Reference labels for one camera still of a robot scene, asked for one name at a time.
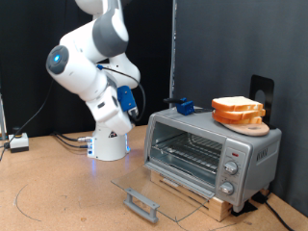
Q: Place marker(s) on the black foot pad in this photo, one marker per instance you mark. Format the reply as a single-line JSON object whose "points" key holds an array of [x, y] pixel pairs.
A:
{"points": [[260, 198], [245, 208]]}

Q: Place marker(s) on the gray metal frame leg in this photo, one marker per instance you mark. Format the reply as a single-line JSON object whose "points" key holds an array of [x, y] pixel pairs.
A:
{"points": [[2, 122]]}

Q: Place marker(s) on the black backdrop curtain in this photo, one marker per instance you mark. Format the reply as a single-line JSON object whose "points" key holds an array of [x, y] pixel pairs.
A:
{"points": [[19, 38]]}

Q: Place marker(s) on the silver toaster oven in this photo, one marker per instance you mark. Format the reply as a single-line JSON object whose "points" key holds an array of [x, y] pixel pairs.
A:
{"points": [[266, 154]]}

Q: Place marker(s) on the metal spatula with blue block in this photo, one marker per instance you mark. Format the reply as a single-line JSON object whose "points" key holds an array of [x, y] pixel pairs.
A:
{"points": [[186, 107]]}

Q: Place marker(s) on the vertical metal pole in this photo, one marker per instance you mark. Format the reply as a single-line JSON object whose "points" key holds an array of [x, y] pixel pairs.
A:
{"points": [[173, 48]]}

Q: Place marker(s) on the round wooden cutting board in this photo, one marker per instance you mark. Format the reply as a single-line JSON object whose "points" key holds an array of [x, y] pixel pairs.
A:
{"points": [[250, 130]]}

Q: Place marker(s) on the black metal bookend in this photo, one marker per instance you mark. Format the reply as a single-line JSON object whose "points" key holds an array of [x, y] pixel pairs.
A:
{"points": [[253, 86]]}

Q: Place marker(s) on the silver oven knob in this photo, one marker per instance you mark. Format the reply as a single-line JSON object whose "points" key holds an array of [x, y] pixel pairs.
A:
{"points": [[226, 188], [231, 167]]}

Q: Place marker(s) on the dark gray backdrop curtain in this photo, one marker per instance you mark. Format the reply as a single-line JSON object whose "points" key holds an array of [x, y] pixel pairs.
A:
{"points": [[224, 38]]}

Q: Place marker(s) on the slotted wooden base block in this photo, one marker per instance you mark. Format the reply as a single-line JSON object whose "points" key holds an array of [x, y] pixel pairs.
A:
{"points": [[221, 208]]}

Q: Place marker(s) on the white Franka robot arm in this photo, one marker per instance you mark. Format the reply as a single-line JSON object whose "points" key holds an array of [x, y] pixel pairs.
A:
{"points": [[106, 147]]}

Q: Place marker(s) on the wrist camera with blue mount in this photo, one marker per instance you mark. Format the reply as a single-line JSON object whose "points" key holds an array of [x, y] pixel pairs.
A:
{"points": [[125, 97]]}

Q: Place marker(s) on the white bread slice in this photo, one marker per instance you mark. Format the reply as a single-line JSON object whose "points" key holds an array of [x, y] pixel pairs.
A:
{"points": [[240, 115], [237, 121], [236, 102]]}

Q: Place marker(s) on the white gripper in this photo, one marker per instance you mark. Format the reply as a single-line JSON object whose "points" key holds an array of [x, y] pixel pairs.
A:
{"points": [[110, 112]]}

